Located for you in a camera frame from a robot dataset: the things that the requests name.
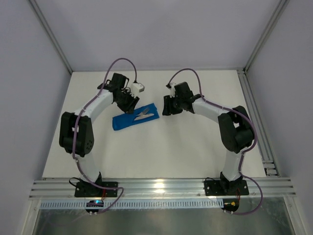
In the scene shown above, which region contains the left black connector box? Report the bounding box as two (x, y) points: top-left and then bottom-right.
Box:
(85, 199), (104, 213)

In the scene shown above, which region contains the blue cloth napkin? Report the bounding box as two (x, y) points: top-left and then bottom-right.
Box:
(112, 103), (159, 131)

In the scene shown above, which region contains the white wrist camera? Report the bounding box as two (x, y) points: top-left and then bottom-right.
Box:
(130, 83), (145, 97)
(168, 83), (176, 98)

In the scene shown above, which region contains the silver table knife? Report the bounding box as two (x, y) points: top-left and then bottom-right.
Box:
(134, 114), (154, 121)

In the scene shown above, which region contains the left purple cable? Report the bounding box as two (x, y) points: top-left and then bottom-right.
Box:
(71, 58), (137, 216)

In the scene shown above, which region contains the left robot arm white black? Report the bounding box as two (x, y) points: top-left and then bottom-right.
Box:
(59, 73), (145, 197)

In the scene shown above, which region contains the silver fork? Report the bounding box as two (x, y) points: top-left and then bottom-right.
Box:
(137, 107), (150, 117)

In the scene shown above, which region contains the right aluminium frame post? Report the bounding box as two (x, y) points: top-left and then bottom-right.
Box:
(243, 0), (290, 73)

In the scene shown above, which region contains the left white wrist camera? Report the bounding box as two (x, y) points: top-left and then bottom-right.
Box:
(130, 83), (145, 97)

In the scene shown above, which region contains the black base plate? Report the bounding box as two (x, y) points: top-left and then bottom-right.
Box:
(203, 178), (249, 196)
(74, 181), (118, 198)

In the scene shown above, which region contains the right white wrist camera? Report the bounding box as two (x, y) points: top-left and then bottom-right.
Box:
(168, 83), (176, 98)

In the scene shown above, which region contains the left aluminium frame post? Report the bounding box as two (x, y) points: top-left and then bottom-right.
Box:
(27, 0), (73, 75)

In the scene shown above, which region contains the right aluminium side rail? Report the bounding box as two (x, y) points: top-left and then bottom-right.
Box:
(237, 69), (280, 177)

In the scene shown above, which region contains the aluminium front rail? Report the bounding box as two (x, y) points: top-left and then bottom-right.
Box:
(29, 177), (296, 199)

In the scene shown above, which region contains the purple cable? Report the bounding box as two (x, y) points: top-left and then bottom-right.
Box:
(71, 58), (137, 216)
(166, 68), (264, 215)

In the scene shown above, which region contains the slotted grey cable duct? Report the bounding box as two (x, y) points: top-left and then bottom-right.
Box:
(40, 198), (223, 210)

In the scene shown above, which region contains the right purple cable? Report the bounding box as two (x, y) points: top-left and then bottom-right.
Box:
(166, 68), (264, 215)

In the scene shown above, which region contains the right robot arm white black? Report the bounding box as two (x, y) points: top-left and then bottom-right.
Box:
(162, 82), (255, 196)

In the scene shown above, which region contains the black connector box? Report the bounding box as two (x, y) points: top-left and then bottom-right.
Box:
(85, 199), (104, 213)
(222, 201), (240, 213)

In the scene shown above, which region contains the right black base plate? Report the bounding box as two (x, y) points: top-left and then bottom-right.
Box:
(203, 178), (249, 196)

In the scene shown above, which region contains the right black connector box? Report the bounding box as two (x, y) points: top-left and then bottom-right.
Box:
(222, 201), (240, 213)

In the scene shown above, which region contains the aluminium frame post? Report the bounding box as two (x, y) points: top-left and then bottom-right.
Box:
(243, 0), (290, 73)
(27, 0), (73, 75)

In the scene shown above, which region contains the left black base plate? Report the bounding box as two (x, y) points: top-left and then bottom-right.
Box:
(74, 181), (118, 198)

